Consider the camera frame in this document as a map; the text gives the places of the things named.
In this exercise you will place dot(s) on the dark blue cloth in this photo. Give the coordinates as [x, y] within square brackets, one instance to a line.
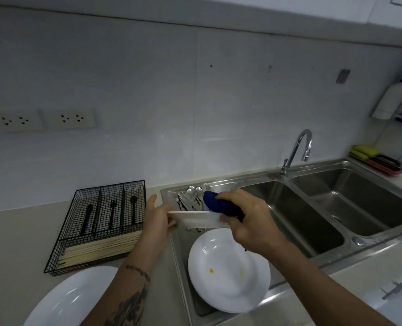
[212, 205]

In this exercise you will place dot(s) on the dark scouring pad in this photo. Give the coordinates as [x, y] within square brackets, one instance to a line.
[386, 162]

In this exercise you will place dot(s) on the black knife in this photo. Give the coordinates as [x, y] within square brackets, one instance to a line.
[86, 220]

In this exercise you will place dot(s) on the yellow sponge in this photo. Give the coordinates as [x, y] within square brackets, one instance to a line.
[365, 151]

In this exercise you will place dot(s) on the red sponge tray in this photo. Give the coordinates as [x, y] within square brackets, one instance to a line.
[392, 172]

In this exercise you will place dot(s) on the person's left forearm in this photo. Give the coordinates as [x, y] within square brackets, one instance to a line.
[126, 288]

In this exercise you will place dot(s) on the person's right forearm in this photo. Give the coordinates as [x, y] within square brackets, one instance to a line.
[323, 291]

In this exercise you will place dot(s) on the person's left hand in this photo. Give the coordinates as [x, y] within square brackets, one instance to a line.
[153, 227]

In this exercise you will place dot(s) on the bundle of wooden chopsticks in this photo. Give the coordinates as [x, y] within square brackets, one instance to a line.
[95, 249]

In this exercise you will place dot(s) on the person's right hand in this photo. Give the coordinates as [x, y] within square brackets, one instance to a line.
[255, 227]

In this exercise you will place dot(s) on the black spoon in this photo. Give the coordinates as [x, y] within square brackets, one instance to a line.
[133, 203]

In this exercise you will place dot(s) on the black fork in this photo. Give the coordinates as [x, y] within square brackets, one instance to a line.
[112, 215]

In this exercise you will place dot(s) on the white plate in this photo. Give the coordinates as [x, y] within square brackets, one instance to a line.
[71, 298]
[194, 218]
[221, 288]

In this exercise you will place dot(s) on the white spray bottle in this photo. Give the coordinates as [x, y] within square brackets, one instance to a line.
[389, 100]

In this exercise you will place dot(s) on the chrome faucet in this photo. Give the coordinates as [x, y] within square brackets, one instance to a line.
[306, 135]

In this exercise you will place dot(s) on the white wall cabinet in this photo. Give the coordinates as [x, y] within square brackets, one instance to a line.
[221, 10]

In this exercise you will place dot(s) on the pile of steel cutlery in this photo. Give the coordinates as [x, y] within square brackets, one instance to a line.
[189, 200]

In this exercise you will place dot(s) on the stainless steel double sink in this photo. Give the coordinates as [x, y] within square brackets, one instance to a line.
[357, 203]

